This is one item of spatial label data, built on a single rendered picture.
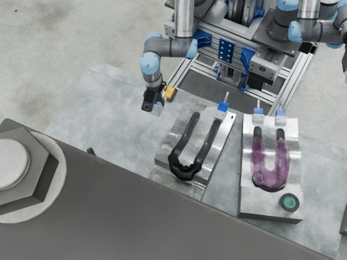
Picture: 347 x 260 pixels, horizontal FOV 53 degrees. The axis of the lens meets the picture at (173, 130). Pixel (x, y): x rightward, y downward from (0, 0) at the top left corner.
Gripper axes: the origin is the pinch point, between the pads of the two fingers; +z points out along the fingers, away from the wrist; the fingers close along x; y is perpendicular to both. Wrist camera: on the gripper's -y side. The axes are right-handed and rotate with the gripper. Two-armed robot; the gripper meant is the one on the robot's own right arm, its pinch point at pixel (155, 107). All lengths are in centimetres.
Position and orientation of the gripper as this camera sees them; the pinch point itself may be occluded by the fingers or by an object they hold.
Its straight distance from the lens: 166.1
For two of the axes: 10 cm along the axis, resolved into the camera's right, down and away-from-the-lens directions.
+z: 0.6, 4.2, 9.1
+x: -9.1, -3.5, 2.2
